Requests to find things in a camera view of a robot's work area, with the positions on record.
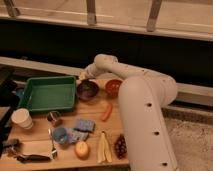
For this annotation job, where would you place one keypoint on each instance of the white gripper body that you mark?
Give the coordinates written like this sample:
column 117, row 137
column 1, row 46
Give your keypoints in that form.
column 89, row 72

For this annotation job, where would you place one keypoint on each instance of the purple bowl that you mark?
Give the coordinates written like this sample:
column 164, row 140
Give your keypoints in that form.
column 86, row 90

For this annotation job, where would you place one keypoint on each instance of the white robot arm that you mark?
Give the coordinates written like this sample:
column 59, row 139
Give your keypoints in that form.
column 141, row 96

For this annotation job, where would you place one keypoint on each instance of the red bowl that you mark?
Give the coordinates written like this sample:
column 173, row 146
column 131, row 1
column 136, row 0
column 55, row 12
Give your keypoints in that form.
column 112, row 87

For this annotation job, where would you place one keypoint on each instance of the green plastic tray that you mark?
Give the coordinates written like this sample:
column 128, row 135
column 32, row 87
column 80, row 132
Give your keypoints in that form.
column 44, row 94

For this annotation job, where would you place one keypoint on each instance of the orange carrot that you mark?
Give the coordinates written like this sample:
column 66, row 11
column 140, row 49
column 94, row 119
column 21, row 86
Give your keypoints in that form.
column 107, row 112

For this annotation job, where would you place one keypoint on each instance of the blue sponge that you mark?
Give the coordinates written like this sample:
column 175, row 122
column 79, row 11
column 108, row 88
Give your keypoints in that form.
column 84, row 125

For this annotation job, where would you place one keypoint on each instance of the small metal cup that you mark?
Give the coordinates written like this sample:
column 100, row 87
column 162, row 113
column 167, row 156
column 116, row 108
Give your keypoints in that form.
column 54, row 118

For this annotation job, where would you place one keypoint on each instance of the light blue cloth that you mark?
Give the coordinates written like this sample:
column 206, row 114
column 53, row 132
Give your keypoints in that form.
column 75, row 135

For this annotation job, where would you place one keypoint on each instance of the blue plastic cup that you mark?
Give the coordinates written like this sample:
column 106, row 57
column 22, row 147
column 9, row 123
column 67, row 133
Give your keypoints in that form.
column 60, row 135

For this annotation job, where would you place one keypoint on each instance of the dark grape bunch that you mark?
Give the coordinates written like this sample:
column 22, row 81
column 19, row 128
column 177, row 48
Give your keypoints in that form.
column 120, row 147

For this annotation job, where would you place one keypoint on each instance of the yellow banana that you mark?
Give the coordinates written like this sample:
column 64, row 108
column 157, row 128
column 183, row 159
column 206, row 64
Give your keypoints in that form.
column 104, row 152

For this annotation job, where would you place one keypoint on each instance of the white paper cup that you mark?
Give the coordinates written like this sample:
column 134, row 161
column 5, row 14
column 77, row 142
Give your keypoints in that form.
column 22, row 118

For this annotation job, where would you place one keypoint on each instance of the black handled tool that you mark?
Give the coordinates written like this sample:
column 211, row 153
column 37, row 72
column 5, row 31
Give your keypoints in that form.
column 32, row 158

